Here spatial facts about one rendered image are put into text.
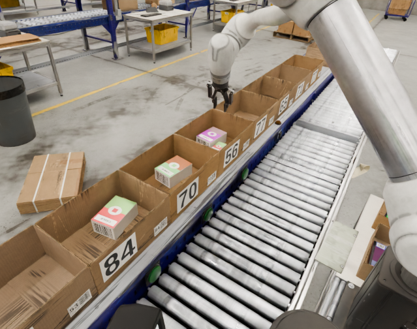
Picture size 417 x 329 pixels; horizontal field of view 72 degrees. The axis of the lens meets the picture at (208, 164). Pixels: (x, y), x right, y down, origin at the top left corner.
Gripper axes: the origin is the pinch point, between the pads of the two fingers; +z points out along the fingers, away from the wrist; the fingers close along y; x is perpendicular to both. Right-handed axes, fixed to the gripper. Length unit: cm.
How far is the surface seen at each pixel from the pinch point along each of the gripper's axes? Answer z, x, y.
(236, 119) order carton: 27.4, 12.2, 5.3
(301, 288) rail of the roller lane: 11, -64, 65
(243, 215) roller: 27, -41, 31
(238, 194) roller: 35, -29, 24
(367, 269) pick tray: 7, -47, 86
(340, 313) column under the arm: 4, -68, 79
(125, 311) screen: -89, -87, 27
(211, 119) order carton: 35.0, 11.2, -11.1
